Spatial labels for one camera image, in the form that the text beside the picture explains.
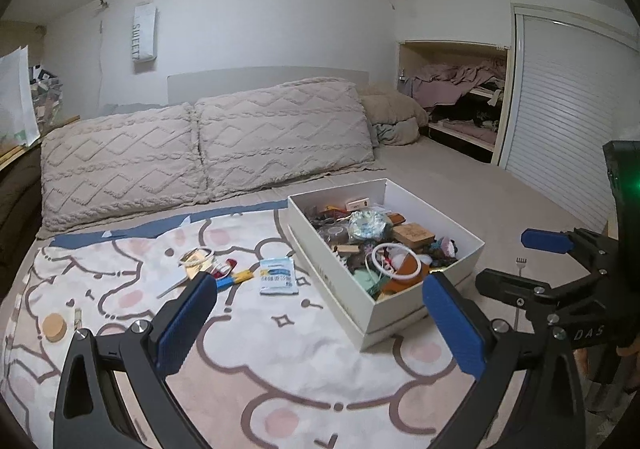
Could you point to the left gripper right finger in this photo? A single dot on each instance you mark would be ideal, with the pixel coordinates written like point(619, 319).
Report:
point(549, 411)

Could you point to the white shoe box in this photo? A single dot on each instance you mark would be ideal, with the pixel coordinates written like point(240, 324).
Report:
point(372, 283)

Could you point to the white paper bag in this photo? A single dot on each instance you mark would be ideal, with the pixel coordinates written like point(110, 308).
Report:
point(17, 118)

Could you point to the brown folded blanket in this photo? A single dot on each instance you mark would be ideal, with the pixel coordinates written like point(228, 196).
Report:
point(20, 214)

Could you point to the beige textured pillow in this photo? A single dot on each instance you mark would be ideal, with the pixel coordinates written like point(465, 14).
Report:
point(264, 137)
point(120, 165)

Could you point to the pile of clothes in nook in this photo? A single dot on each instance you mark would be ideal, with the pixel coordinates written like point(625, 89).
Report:
point(461, 92)

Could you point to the round cork coaster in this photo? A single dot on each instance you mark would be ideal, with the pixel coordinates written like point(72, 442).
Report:
point(54, 327)

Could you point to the white louvered closet door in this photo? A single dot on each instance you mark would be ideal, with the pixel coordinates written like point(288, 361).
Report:
point(575, 83)

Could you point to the white wall pouch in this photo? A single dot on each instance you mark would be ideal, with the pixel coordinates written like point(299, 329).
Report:
point(143, 48)

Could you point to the right beige textured pillow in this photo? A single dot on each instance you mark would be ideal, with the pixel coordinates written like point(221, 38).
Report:
point(264, 137)

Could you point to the square cork coaster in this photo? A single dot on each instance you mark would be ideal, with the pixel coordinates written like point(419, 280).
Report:
point(412, 235)

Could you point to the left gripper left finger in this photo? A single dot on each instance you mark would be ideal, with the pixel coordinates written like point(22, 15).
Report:
point(89, 409)

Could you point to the red small item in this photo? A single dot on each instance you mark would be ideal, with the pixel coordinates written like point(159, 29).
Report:
point(221, 269)

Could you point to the blue white sachet packet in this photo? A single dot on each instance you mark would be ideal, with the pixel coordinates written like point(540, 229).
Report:
point(277, 276)

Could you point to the yellow white small box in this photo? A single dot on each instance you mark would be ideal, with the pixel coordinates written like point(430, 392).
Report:
point(196, 260)

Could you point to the white power bank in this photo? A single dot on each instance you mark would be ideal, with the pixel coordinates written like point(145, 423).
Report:
point(171, 282)

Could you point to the left beige textured pillow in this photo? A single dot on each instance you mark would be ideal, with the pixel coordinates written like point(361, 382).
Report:
point(120, 165)

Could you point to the beige plush cushion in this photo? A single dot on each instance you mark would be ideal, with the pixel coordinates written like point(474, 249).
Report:
point(394, 119)

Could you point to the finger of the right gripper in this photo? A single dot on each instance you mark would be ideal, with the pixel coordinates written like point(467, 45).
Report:
point(534, 298)
point(581, 244)

